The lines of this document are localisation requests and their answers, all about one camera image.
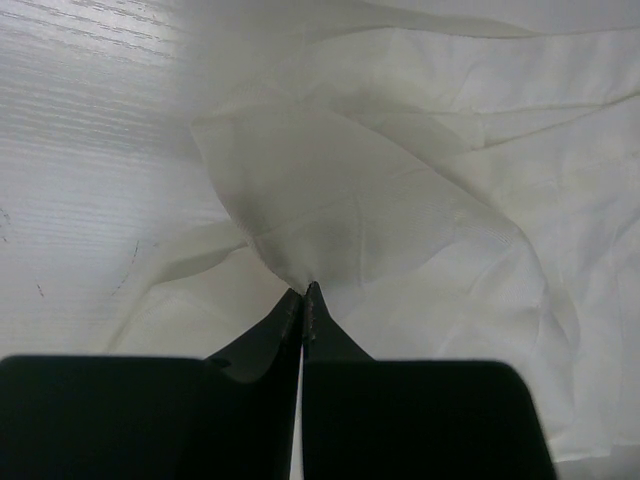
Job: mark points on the white pleated skirt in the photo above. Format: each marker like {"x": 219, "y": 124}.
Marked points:
{"x": 460, "y": 177}

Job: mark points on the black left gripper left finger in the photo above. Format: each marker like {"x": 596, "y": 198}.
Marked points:
{"x": 227, "y": 416}

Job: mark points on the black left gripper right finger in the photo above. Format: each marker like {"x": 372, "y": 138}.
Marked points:
{"x": 371, "y": 419}

